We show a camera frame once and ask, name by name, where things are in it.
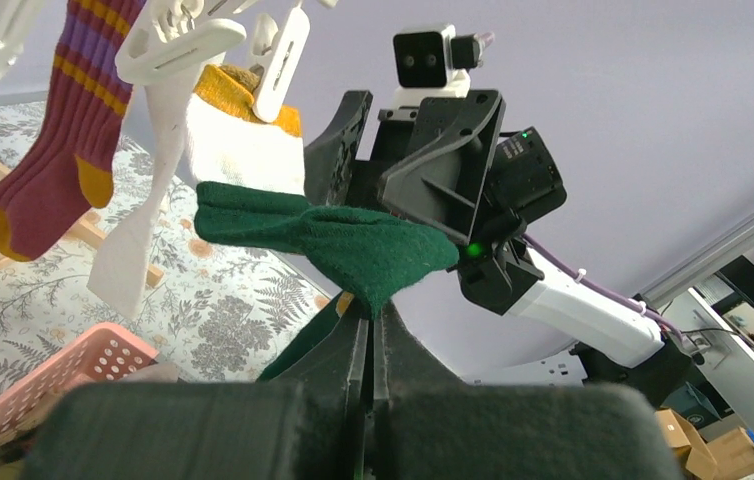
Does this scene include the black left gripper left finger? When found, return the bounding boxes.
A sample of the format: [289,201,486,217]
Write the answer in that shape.
[22,304,369,479]

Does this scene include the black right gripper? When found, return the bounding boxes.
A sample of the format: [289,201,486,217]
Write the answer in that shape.
[304,90,505,245]

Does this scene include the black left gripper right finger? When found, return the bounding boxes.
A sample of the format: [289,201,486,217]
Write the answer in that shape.
[370,305,682,479]

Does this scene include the green sock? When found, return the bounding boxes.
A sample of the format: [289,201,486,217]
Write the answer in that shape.
[184,64,460,382]

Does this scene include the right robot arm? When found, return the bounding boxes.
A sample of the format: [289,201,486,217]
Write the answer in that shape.
[305,90,692,405]

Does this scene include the white clip hanger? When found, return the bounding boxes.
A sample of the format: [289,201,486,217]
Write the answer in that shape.
[0,1,311,123]

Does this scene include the floral patterned mat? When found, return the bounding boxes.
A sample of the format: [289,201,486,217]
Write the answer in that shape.
[0,99,329,394]

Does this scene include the taupe sock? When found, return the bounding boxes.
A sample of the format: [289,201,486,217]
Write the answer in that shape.
[121,363,180,383]

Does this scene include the white sock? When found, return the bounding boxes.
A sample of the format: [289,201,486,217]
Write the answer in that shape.
[88,65,203,320]

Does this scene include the cardboard boxes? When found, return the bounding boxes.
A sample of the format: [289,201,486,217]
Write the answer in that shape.
[655,409,754,480]

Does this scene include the pink plastic basket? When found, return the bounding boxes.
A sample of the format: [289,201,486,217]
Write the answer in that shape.
[0,323,158,438]

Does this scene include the purple striped sock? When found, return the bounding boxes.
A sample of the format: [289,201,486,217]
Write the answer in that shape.
[0,0,148,263]

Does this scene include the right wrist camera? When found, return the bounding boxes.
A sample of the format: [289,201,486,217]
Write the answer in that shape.
[391,23,495,110]

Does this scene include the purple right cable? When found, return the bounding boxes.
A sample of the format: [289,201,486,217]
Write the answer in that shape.
[522,231,690,346]

